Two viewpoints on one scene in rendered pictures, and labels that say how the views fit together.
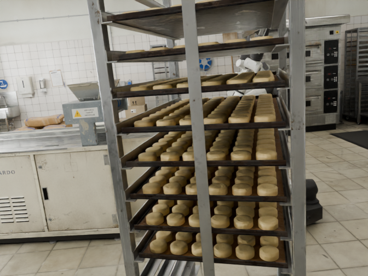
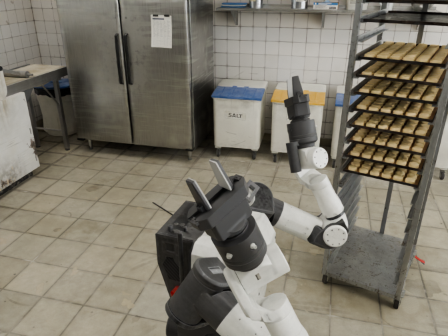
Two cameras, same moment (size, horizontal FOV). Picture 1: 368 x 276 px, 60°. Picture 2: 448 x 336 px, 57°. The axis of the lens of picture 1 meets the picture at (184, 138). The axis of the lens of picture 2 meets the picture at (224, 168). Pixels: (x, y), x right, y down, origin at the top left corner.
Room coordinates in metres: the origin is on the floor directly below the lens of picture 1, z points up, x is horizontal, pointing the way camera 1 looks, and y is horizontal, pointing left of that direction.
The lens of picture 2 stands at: (3.51, -0.46, 1.88)
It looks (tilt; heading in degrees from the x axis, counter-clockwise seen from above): 25 degrees down; 196
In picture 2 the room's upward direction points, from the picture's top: straight up
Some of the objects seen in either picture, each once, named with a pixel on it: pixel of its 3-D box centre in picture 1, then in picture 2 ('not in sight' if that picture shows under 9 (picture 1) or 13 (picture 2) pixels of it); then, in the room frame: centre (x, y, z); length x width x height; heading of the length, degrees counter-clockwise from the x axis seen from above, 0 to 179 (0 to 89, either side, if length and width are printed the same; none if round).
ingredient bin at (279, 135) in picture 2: not in sight; (297, 123); (-0.90, -0.86, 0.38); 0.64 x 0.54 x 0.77; 2
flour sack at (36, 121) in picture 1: (45, 120); not in sight; (6.05, 2.61, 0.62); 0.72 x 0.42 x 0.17; 98
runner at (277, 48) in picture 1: (277, 45); (370, 65); (0.99, -0.31, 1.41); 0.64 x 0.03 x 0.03; 165
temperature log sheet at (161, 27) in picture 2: not in sight; (161, 31); (-0.31, -2.17, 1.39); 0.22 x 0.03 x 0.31; 91
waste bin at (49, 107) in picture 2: not in sight; (60, 107); (-0.88, -3.91, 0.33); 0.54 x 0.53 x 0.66; 91
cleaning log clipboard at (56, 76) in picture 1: (57, 79); not in sight; (6.64, 2.47, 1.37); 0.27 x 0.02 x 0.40; 91
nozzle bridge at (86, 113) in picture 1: (101, 117); not in sight; (2.77, 0.71, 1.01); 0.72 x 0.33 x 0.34; 176
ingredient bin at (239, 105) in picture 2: not in sight; (240, 119); (-0.88, -1.51, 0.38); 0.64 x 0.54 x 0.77; 4
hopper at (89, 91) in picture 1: (97, 90); not in sight; (2.77, 0.71, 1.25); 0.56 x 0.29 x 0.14; 176
